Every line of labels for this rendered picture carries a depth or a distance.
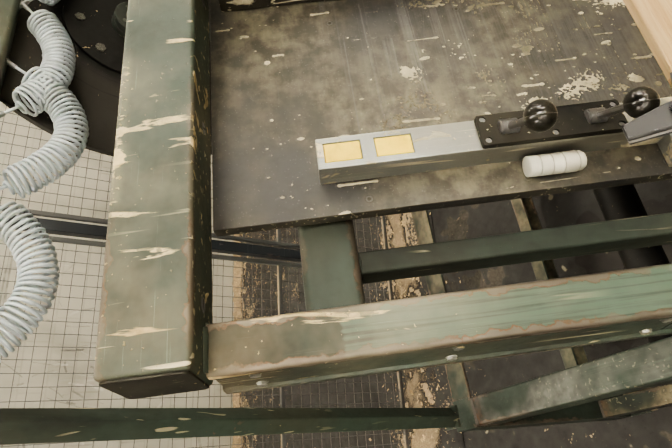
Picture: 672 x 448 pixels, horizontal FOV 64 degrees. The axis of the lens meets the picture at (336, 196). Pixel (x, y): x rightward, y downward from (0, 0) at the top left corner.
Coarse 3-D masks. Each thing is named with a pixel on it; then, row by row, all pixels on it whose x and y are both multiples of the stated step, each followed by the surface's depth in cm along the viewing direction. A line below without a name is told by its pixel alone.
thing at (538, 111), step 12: (528, 108) 62; (540, 108) 60; (552, 108) 61; (504, 120) 72; (516, 120) 69; (528, 120) 61; (540, 120) 61; (552, 120) 61; (504, 132) 72; (516, 132) 72
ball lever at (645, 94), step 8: (640, 88) 62; (648, 88) 61; (632, 96) 62; (640, 96) 61; (648, 96) 61; (656, 96) 61; (624, 104) 63; (632, 104) 62; (640, 104) 61; (648, 104) 61; (656, 104) 61; (584, 112) 73; (592, 112) 72; (600, 112) 71; (608, 112) 69; (616, 112) 67; (632, 112) 62; (640, 112) 61; (592, 120) 72; (600, 120) 72
